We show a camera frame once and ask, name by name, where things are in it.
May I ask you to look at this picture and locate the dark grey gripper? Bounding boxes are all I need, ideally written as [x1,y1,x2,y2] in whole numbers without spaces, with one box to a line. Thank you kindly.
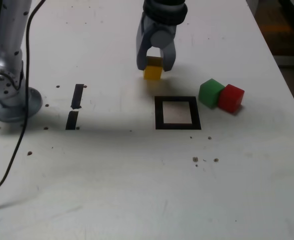
[136,13,178,72]

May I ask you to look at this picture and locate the black cable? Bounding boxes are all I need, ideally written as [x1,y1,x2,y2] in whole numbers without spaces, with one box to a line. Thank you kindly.
[0,0,48,197]

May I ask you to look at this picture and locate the black tape square outline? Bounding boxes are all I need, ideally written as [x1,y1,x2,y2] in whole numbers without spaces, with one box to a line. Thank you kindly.
[154,95,202,131]

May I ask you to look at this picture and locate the red cube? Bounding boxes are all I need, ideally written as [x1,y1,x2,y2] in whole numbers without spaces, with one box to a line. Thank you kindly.
[217,84,246,113]

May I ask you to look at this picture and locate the black tape strip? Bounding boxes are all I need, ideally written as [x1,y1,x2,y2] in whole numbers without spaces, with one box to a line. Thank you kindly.
[65,83,85,131]

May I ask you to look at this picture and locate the green cube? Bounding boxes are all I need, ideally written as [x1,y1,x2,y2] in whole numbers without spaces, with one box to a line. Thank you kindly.
[198,78,226,109]

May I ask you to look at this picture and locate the yellow cube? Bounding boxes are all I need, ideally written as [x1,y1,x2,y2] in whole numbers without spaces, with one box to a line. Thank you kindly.
[143,56,163,81]

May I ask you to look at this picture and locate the brown background furniture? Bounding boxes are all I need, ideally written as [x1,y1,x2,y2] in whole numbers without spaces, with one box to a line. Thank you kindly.
[246,0,294,66]

